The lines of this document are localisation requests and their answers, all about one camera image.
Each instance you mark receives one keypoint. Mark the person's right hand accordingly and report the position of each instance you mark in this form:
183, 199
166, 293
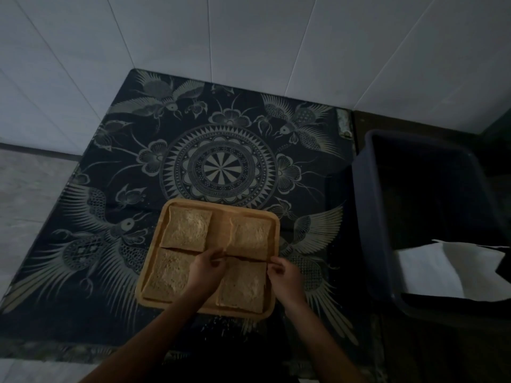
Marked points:
288, 283

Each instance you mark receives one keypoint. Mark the person's left hand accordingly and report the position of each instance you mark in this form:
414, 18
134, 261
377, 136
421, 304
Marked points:
205, 273

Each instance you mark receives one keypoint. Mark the person's right fingers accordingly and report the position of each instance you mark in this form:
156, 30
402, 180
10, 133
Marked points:
276, 266

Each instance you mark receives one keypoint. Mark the person's left fingers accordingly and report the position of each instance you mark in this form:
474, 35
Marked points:
215, 256

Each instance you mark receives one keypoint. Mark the person's right forearm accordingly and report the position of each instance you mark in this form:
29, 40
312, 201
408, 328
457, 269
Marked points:
323, 347

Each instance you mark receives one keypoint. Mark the person's left forearm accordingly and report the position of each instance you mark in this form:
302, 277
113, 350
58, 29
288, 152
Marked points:
159, 339

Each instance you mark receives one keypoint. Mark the square wooden tray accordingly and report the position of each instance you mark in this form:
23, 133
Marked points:
218, 227

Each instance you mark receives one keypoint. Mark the brown bread slice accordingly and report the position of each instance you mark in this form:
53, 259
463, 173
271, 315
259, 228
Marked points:
185, 229
167, 275
249, 237
243, 287

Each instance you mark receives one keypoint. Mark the dark plastic bin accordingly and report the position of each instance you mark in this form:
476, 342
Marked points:
371, 219

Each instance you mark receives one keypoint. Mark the dark batik patterned tablecloth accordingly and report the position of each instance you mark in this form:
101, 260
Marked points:
99, 163

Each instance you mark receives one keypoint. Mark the small pale rectangular object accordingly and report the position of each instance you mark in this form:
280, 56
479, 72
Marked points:
344, 123

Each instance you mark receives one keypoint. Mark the white paper sheet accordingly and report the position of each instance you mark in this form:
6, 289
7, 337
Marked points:
447, 271

